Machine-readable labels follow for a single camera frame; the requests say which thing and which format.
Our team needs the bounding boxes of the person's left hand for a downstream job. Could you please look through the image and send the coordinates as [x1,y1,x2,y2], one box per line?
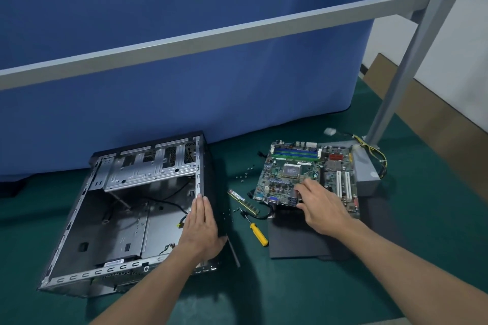
[177,194,229,261]

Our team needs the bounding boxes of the person's right forearm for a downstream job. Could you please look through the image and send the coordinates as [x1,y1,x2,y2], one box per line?
[335,218,488,325]

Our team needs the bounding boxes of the cluster of silver screws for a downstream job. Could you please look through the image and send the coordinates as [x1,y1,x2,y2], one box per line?
[234,164,255,183]

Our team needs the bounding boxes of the person's left forearm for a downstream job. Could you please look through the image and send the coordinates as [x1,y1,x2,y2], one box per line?
[89,248,203,325]

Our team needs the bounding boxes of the grey metal post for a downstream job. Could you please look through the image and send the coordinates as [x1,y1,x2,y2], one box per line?
[364,0,477,148]

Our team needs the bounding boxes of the silver power supply unit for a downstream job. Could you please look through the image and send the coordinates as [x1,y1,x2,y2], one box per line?
[350,142,383,198]

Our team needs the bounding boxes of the person's right hand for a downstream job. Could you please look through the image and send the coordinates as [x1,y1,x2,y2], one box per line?
[294,178,357,240]

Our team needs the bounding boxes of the silver metal drive cage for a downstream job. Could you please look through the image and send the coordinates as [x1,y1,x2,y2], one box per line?
[103,142,201,193]

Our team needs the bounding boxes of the black side panel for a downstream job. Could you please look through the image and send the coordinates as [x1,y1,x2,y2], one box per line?
[268,183,405,262]

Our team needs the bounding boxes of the green motherboard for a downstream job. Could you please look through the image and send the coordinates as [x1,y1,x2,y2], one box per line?
[252,140,362,221]

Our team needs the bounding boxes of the green floor mat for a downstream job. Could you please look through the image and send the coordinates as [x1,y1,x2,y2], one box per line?
[0,77,488,325]

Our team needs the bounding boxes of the yellow-handled screwdriver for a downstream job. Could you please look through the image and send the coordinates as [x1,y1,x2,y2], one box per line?
[240,211,270,248]

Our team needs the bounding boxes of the black cable round plug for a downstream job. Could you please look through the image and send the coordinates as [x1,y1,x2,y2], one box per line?
[238,201,278,219]

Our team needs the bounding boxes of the desktop computer case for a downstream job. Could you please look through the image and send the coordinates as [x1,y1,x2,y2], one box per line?
[37,131,241,299]

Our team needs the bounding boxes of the yellow and black cable bundle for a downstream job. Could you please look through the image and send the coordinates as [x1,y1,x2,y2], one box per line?
[324,127,389,180]

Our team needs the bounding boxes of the blue cloth curtain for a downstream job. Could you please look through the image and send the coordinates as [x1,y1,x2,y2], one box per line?
[0,0,395,183]

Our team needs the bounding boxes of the thin black wire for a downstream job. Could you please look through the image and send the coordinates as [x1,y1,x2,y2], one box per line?
[141,176,191,217]

